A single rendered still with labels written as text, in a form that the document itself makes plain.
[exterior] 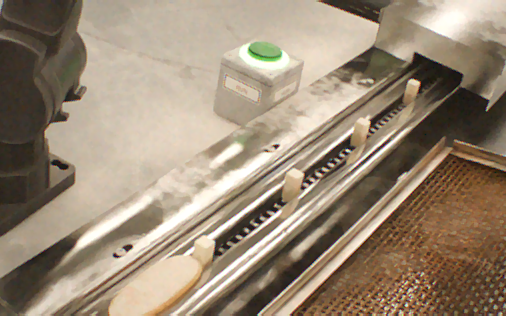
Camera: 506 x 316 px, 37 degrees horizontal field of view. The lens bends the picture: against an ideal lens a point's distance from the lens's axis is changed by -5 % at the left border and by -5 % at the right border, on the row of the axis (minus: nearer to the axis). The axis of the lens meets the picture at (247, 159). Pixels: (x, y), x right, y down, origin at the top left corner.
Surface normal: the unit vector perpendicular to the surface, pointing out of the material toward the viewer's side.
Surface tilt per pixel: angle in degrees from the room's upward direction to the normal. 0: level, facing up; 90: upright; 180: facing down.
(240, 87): 90
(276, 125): 0
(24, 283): 0
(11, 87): 90
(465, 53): 90
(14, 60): 90
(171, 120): 0
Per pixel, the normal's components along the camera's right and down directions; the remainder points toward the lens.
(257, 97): -0.57, 0.39
